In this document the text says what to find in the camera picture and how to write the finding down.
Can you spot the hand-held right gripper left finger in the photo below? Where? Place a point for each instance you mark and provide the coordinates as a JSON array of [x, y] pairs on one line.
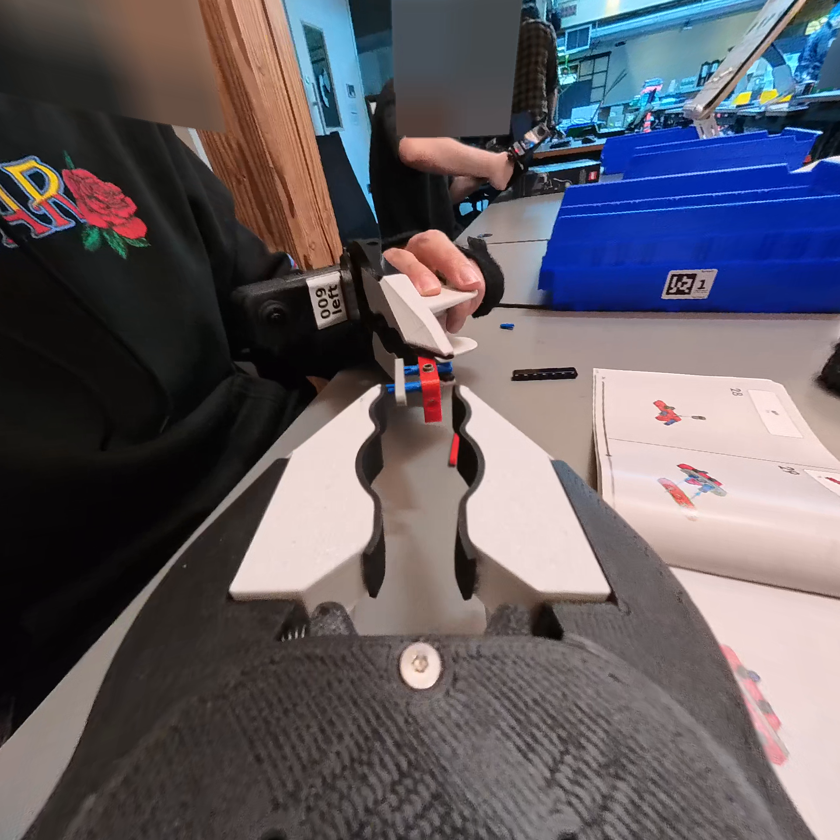
[[308, 525]]

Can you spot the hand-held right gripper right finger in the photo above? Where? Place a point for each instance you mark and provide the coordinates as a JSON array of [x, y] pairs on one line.
[[531, 525]]

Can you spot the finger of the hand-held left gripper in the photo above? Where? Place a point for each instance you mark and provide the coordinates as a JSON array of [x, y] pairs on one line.
[[410, 305], [382, 358]]

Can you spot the red blue white toy assembly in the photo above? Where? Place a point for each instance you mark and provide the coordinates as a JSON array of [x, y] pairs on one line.
[[430, 394]]

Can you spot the small red toy piece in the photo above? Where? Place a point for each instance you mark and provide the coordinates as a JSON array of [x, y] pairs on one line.
[[454, 449]]

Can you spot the another person's forearm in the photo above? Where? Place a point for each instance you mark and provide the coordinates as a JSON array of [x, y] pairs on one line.
[[446, 157]]

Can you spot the person's left hand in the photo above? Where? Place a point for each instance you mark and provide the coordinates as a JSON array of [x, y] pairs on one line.
[[433, 256]]

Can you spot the black chair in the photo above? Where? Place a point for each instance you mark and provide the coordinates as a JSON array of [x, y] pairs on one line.
[[344, 190]]

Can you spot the black toy beam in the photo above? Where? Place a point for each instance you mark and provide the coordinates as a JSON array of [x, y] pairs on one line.
[[544, 374]]

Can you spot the white instruction booklet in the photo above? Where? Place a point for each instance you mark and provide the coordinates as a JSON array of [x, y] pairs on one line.
[[709, 525]]

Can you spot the person's black hoodie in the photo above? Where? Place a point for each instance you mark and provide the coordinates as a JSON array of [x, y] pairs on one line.
[[131, 426]]

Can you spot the black toy set box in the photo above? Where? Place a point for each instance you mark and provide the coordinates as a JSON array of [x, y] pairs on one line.
[[558, 178]]

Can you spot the blue storage bin with tag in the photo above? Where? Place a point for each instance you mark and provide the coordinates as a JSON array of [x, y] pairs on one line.
[[623, 262]]

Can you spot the door with window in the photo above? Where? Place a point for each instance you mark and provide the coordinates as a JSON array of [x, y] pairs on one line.
[[321, 79]]

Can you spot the background shelves with clutter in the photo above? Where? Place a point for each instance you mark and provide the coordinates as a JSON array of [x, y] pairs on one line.
[[656, 92]]

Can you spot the black toy tire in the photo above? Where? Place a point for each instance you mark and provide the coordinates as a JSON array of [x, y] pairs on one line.
[[830, 371]]

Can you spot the tilted panel on stand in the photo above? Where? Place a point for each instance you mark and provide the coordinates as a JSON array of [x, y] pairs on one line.
[[741, 59]]

